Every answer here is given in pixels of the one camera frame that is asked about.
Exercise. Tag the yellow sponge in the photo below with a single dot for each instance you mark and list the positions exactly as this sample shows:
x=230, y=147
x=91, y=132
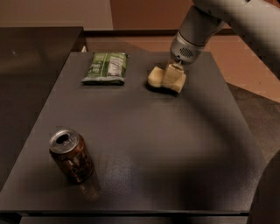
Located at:
x=156, y=76

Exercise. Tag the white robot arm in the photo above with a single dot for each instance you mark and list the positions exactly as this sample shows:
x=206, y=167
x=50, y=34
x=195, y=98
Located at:
x=256, y=22

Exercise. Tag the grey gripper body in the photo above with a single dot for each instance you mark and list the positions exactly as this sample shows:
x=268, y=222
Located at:
x=185, y=51

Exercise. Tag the green jalapeno chip bag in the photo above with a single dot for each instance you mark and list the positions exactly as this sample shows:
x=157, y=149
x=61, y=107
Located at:
x=107, y=68

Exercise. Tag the brown soda can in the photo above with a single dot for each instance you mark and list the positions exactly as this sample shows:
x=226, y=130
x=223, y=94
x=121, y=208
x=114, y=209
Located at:
x=68, y=149

